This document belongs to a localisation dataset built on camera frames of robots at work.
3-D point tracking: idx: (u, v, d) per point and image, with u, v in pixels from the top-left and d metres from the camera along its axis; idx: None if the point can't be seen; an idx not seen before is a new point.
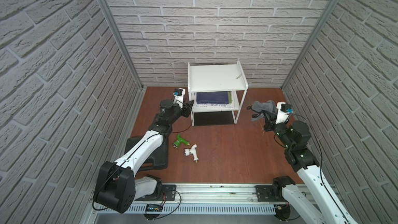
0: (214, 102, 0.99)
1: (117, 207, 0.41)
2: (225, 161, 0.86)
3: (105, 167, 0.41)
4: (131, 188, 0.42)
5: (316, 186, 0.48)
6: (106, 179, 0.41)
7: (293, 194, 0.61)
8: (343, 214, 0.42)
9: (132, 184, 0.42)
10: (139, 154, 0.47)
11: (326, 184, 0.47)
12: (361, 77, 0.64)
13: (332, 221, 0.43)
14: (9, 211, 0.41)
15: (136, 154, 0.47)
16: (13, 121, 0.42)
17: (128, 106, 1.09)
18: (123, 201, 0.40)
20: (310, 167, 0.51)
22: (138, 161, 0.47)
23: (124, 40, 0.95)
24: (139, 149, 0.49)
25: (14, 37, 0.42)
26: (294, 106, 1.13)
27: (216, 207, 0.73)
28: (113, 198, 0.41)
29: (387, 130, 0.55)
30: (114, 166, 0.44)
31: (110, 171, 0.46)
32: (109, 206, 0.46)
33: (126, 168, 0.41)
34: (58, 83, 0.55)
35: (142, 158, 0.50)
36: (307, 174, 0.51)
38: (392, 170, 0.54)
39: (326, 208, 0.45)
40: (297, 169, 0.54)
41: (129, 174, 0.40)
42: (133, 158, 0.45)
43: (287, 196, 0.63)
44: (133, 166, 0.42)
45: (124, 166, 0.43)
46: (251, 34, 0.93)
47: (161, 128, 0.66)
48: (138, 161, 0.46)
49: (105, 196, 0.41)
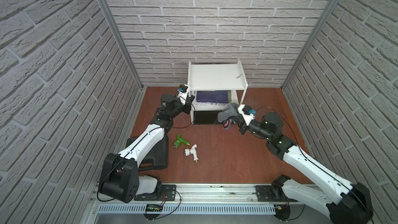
0: (214, 102, 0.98)
1: (123, 197, 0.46)
2: (226, 161, 0.86)
3: (109, 158, 0.42)
4: (135, 179, 0.43)
5: (303, 163, 0.50)
6: (111, 170, 0.42)
7: (291, 187, 0.62)
8: (333, 178, 0.45)
9: (136, 176, 0.43)
10: (141, 146, 0.48)
11: (309, 158, 0.51)
12: (361, 77, 0.64)
13: (328, 189, 0.45)
14: (9, 211, 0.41)
15: (138, 146, 0.47)
16: (13, 121, 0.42)
17: (128, 106, 1.09)
18: (127, 191, 0.41)
20: (291, 149, 0.54)
22: (141, 153, 0.48)
23: (124, 40, 0.95)
24: (142, 141, 0.49)
25: (14, 37, 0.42)
26: (294, 106, 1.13)
27: (216, 207, 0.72)
28: (117, 188, 0.42)
29: (387, 130, 0.55)
30: (117, 157, 0.45)
31: (114, 163, 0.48)
32: (114, 196, 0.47)
33: (130, 159, 0.42)
34: (58, 83, 0.55)
35: (145, 151, 0.51)
36: (289, 156, 0.54)
38: (392, 170, 0.54)
39: (319, 179, 0.47)
40: (281, 156, 0.57)
41: (132, 165, 0.41)
42: (136, 150, 0.46)
43: (289, 193, 0.63)
44: (137, 157, 0.43)
45: (127, 157, 0.44)
46: (251, 34, 0.93)
47: (162, 121, 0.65)
48: (141, 153, 0.47)
49: (110, 186, 0.42)
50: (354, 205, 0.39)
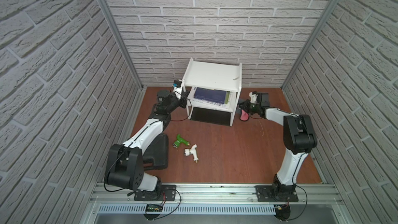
0: (210, 100, 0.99)
1: (129, 185, 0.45)
2: (225, 160, 0.86)
3: (113, 149, 0.44)
4: (140, 168, 0.45)
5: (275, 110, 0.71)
6: (115, 159, 0.44)
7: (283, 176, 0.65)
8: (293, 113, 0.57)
9: (141, 164, 0.46)
10: (144, 137, 0.51)
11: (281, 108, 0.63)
12: (360, 77, 0.64)
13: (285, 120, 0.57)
14: (9, 211, 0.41)
15: (141, 137, 0.49)
16: (13, 121, 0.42)
17: (128, 106, 1.09)
18: (134, 179, 0.43)
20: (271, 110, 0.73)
22: (144, 143, 0.51)
23: (125, 41, 0.96)
24: (143, 132, 0.52)
25: (14, 37, 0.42)
26: (294, 106, 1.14)
27: (216, 207, 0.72)
28: (124, 177, 0.43)
29: (387, 130, 0.55)
30: (122, 148, 0.47)
31: (118, 153, 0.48)
32: (121, 185, 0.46)
33: (134, 148, 0.44)
34: (58, 83, 0.55)
35: (148, 141, 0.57)
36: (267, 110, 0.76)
38: (392, 170, 0.54)
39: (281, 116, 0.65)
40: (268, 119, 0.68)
41: (138, 153, 0.43)
42: (139, 140, 0.47)
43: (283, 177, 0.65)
44: (141, 146, 0.45)
45: (131, 147, 0.46)
46: (251, 34, 0.93)
47: (161, 116, 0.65)
48: (144, 143, 0.50)
49: (116, 177, 0.43)
50: (292, 118, 0.56)
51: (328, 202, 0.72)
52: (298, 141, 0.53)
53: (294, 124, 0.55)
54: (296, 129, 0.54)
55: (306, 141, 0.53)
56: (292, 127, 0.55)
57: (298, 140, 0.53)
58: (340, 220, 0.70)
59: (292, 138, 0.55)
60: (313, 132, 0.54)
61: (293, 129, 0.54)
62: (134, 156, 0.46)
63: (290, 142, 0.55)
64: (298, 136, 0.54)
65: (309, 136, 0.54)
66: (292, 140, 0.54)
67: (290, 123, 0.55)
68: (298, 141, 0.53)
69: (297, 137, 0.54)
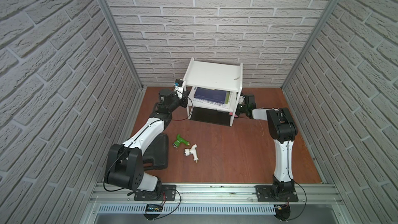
0: (211, 100, 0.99)
1: (128, 185, 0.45)
2: (225, 160, 0.86)
3: (113, 149, 0.44)
4: (140, 168, 0.45)
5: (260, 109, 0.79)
6: (115, 158, 0.44)
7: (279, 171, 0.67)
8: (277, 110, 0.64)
9: (141, 164, 0.45)
10: (144, 137, 0.50)
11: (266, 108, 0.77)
12: (360, 77, 0.64)
13: None
14: (9, 211, 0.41)
15: (141, 137, 0.49)
16: (13, 121, 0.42)
17: (128, 106, 1.09)
18: (133, 179, 0.43)
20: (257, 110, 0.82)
22: (144, 143, 0.50)
23: (125, 41, 0.96)
24: (143, 133, 0.51)
25: (14, 37, 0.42)
26: (294, 106, 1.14)
27: (216, 207, 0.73)
28: (123, 177, 0.43)
29: (387, 130, 0.55)
30: (122, 148, 0.47)
31: (118, 153, 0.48)
32: (121, 185, 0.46)
33: (134, 148, 0.44)
34: (58, 83, 0.55)
35: (148, 141, 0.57)
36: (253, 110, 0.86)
38: (392, 170, 0.54)
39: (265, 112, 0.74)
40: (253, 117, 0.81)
41: (138, 153, 0.43)
42: (139, 140, 0.47)
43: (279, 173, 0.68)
44: (140, 146, 0.44)
45: (130, 148, 0.46)
46: (251, 34, 0.93)
47: (162, 115, 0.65)
48: (144, 143, 0.50)
49: (115, 176, 0.43)
50: (273, 111, 0.64)
51: (328, 202, 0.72)
52: (281, 129, 0.61)
53: (276, 116, 0.63)
54: (278, 120, 0.62)
55: (287, 128, 0.61)
56: (274, 119, 0.63)
57: (281, 129, 0.61)
58: (340, 220, 0.70)
59: (275, 128, 0.62)
60: (293, 121, 0.62)
61: (276, 121, 0.62)
62: (133, 156, 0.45)
63: (275, 132, 0.63)
64: (281, 125, 0.62)
65: (290, 124, 0.62)
66: (276, 129, 0.62)
67: (272, 115, 0.63)
68: (281, 130, 0.61)
69: (280, 126, 0.61)
